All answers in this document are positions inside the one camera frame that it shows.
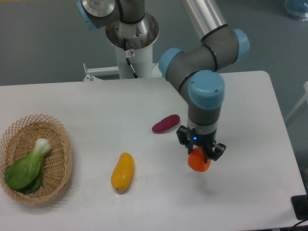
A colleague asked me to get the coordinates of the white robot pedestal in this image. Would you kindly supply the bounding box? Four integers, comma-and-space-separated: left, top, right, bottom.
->
83, 13, 159, 81

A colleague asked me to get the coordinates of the white furniture frame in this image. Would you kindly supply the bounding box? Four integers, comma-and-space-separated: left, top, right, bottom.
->
284, 81, 308, 126

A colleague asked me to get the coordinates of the yellow mango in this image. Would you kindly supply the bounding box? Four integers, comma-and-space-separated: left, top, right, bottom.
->
111, 153, 135, 192

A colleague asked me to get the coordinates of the blue plastic bag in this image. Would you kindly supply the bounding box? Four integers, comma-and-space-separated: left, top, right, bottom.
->
284, 0, 308, 21

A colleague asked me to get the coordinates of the purple sweet potato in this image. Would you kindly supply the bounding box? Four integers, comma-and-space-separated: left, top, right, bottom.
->
152, 114, 180, 133

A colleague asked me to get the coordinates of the black device at edge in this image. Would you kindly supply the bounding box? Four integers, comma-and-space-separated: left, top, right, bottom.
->
291, 195, 308, 220

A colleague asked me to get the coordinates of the green bok choy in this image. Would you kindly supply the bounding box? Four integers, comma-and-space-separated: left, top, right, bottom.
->
4, 138, 51, 194

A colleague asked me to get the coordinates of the orange fruit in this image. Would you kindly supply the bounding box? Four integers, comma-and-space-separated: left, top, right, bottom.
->
188, 147, 211, 172

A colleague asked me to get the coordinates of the woven bamboo basket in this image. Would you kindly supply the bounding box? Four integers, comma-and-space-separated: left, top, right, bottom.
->
0, 114, 73, 205

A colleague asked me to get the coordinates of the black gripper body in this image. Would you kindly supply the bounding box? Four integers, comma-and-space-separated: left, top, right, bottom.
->
187, 125, 217, 154

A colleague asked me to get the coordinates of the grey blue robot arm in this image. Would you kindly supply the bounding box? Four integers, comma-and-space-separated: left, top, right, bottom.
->
77, 0, 250, 163

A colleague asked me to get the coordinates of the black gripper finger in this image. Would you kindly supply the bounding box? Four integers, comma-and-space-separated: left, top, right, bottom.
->
203, 142, 226, 163
176, 125, 193, 154

